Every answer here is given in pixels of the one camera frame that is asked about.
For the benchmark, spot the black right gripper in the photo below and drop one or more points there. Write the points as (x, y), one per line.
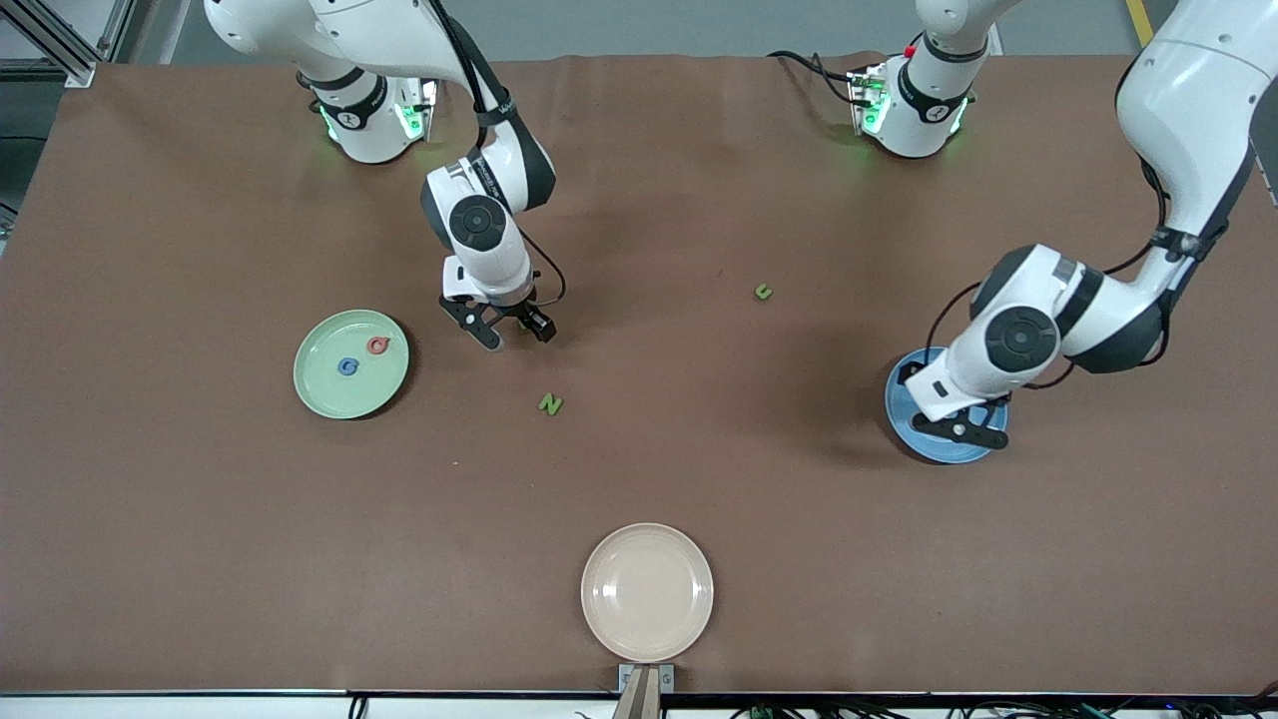
(521, 311)

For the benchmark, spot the black table edge strip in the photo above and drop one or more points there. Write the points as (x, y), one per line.
(899, 695)

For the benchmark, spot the grey metal mounting bracket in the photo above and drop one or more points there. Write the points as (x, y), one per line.
(625, 679)

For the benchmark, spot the red foam letter Q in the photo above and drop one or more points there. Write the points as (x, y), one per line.
(371, 346)

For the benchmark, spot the silver base connector bracket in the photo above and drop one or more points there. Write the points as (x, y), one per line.
(424, 105)
(861, 95)

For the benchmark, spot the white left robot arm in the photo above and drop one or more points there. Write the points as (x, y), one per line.
(1188, 110)

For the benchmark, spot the brown table cover sheet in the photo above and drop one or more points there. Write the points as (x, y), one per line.
(639, 469)

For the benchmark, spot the light green plate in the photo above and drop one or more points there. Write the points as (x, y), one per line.
(329, 394)

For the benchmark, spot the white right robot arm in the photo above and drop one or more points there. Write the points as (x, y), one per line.
(479, 230)

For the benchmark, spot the aluminium frame profile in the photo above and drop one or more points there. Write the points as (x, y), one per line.
(80, 75)

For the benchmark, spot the blue plate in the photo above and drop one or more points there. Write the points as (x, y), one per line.
(896, 409)

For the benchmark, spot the beige plate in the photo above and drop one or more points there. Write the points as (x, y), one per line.
(647, 594)

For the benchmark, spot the blue foam letter G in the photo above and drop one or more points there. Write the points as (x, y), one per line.
(341, 366)

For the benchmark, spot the green foam letter N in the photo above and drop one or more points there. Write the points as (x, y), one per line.
(550, 403)

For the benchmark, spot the beige camera mount post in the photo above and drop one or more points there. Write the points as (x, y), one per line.
(639, 701)

